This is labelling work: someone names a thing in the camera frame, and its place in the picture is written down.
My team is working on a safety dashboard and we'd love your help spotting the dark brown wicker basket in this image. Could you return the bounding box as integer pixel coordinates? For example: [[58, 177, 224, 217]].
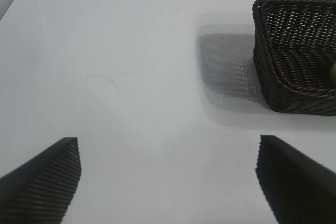
[[251, 0, 336, 116]]

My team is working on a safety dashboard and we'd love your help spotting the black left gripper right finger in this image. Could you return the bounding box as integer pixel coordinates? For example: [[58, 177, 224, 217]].
[[255, 134, 336, 224]]

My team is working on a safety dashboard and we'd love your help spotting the pale yellow egg yolk pastry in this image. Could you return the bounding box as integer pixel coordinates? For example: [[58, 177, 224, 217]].
[[329, 62, 336, 88]]

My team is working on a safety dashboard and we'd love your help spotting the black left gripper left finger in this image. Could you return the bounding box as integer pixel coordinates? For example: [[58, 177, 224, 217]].
[[0, 136, 82, 224]]

